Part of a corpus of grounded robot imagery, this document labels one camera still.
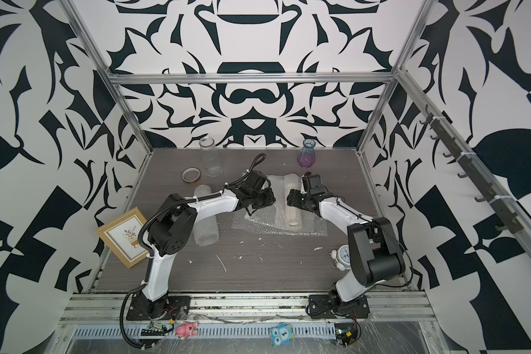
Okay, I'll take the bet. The white perforated cable duct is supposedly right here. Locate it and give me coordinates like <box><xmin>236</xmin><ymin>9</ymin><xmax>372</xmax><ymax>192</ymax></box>
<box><xmin>72</xmin><ymin>322</ymin><xmax>336</xmax><ymax>340</ymax></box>

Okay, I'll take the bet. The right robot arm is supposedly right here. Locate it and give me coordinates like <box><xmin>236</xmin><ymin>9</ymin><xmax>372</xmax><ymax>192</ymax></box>
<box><xmin>287</xmin><ymin>172</ymin><xmax>407</xmax><ymax>302</ymax></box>

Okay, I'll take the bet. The blue toy figure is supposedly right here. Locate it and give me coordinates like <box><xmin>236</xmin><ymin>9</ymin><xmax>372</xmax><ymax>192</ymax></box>
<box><xmin>269</xmin><ymin>324</ymin><xmax>294</xmax><ymax>348</ymax></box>

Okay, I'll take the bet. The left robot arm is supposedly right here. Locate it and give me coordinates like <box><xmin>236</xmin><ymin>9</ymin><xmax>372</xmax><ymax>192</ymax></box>
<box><xmin>136</xmin><ymin>153</ymin><xmax>276</xmax><ymax>305</ymax></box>

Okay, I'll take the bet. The right circuit board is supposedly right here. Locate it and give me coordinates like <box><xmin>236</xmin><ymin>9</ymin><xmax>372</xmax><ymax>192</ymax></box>
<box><xmin>335</xmin><ymin>324</ymin><xmax>361</xmax><ymax>348</ymax></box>

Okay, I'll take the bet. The wooden picture frame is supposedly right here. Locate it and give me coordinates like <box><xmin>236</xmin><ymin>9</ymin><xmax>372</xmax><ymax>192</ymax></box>
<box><xmin>96</xmin><ymin>207</ymin><xmax>149</xmax><ymax>268</ymax></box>

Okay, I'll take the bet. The clear glass vase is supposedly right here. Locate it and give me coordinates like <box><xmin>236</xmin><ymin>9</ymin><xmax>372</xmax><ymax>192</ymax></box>
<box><xmin>199</xmin><ymin>137</ymin><xmax>223</xmax><ymax>177</ymax></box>

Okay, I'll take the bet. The black corrugated cable hose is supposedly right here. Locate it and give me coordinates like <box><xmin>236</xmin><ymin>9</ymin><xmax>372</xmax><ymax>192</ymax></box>
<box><xmin>118</xmin><ymin>285</ymin><xmax>160</xmax><ymax>350</ymax></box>

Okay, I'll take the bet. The pink toy figure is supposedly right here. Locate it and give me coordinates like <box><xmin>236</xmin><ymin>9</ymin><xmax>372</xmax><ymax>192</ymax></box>
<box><xmin>175</xmin><ymin>322</ymin><xmax>199</xmax><ymax>340</ymax></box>

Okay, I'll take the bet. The bubble wrap around vase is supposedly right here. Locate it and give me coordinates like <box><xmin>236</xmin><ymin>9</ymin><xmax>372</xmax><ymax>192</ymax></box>
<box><xmin>232</xmin><ymin>173</ymin><xmax>328</xmax><ymax>237</ymax></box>

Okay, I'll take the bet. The white alarm clock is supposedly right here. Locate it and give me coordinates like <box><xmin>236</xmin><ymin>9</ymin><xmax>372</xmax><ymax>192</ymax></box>
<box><xmin>330</xmin><ymin>244</ymin><xmax>351</xmax><ymax>271</ymax></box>

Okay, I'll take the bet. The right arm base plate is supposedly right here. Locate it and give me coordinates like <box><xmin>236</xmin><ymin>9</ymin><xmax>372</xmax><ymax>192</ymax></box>
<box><xmin>305</xmin><ymin>291</ymin><xmax>370</xmax><ymax>319</ymax></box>

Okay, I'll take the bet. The bubble-wrapped cylinder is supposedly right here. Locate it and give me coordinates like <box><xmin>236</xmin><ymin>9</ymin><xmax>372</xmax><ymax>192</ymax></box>
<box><xmin>265</xmin><ymin>173</ymin><xmax>302</xmax><ymax>229</ymax></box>

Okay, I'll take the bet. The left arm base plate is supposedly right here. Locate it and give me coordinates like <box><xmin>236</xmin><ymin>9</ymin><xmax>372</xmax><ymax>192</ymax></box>
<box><xmin>125</xmin><ymin>295</ymin><xmax>191</xmax><ymax>322</ymax></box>

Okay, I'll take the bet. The brown tape roll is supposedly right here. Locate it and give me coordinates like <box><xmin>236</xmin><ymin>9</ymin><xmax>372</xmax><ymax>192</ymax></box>
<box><xmin>181</xmin><ymin>168</ymin><xmax>201</xmax><ymax>184</ymax></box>

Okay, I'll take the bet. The left circuit board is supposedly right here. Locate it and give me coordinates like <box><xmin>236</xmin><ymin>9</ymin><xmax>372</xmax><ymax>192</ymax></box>
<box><xmin>140</xmin><ymin>322</ymin><xmax>175</xmax><ymax>336</ymax></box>

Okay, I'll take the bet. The bubble-wrapped roll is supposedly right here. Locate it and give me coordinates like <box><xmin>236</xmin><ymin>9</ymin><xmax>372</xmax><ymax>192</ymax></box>
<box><xmin>193</xmin><ymin>184</ymin><xmax>220</xmax><ymax>247</ymax></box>

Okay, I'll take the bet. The circuit board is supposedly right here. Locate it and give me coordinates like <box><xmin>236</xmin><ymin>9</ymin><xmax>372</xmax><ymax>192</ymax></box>
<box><xmin>140</xmin><ymin>322</ymin><xmax>175</xmax><ymax>336</ymax></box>
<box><xmin>335</xmin><ymin>324</ymin><xmax>361</xmax><ymax>348</ymax></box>

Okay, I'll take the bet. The purple blue glass vase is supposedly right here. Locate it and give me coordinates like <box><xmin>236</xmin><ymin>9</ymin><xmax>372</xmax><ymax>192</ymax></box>
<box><xmin>297</xmin><ymin>139</ymin><xmax>316</xmax><ymax>169</ymax></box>

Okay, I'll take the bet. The black hook rail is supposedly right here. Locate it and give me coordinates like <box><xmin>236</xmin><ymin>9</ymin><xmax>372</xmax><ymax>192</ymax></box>
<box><xmin>422</xmin><ymin>113</ymin><xmax>525</xmax><ymax>234</ymax></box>

